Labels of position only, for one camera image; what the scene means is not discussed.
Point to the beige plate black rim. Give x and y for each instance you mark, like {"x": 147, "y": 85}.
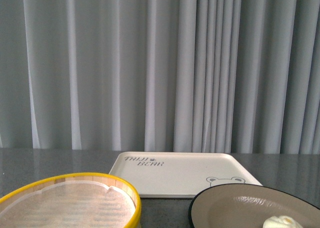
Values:
{"x": 238, "y": 205}

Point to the white steamed bun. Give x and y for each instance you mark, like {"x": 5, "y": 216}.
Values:
{"x": 282, "y": 221}

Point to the white bear tray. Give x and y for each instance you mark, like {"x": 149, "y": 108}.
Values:
{"x": 178, "y": 175}

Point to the grey curtain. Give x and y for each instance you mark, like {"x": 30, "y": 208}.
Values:
{"x": 216, "y": 76}

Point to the yellow rimmed bamboo steamer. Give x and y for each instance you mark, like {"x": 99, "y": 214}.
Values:
{"x": 106, "y": 179}

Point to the white steamer liner cloth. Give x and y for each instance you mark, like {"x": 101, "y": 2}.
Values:
{"x": 72, "y": 204}

